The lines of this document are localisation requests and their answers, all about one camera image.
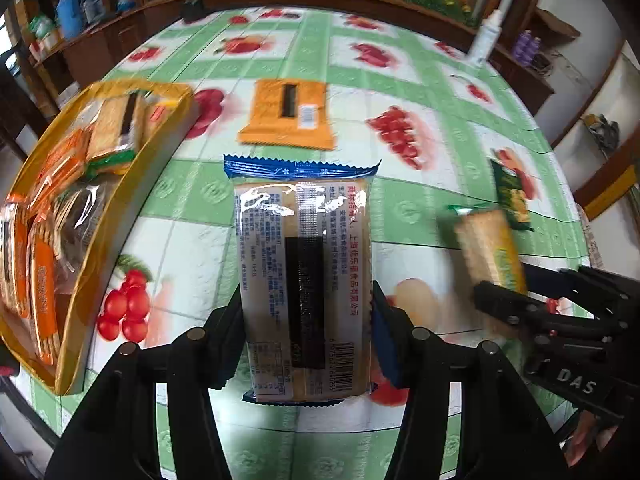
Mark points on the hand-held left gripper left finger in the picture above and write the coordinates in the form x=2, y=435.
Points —
x=227, y=345

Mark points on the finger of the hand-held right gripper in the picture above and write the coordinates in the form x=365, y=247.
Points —
x=510, y=307
x=560, y=285

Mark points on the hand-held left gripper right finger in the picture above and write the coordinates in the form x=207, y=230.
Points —
x=387, y=345

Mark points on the yellow-green cracker packet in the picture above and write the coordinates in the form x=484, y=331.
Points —
x=487, y=245

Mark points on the blue-ended sandwich cracker packet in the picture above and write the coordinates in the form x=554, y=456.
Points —
x=305, y=220

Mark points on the yellow tray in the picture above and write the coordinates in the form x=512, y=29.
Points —
x=100, y=240

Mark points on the person's right hand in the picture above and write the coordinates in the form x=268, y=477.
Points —
x=592, y=435

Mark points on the dark green snack packet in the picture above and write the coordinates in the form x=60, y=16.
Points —
x=512, y=195

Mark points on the pile of orange packets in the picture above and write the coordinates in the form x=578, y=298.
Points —
x=42, y=260

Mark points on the orange snack packet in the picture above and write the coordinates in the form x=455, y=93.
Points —
x=270, y=115

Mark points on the fruit print green tablecloth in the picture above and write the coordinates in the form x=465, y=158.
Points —
x=400, y=100

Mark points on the square cracker packet green ends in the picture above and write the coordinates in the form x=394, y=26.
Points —
x=112, y=130

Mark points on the white spray bottle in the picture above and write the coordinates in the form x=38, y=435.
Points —
x=485, y=40

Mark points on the cardboard box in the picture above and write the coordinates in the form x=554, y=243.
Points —
x=557, y=22

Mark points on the small black box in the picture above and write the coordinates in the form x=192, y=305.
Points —
x=192, y=10

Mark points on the green and white bag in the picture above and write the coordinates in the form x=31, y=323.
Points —
x=45, y=35

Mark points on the blue plastic jug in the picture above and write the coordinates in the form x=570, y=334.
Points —
x=70, y=15

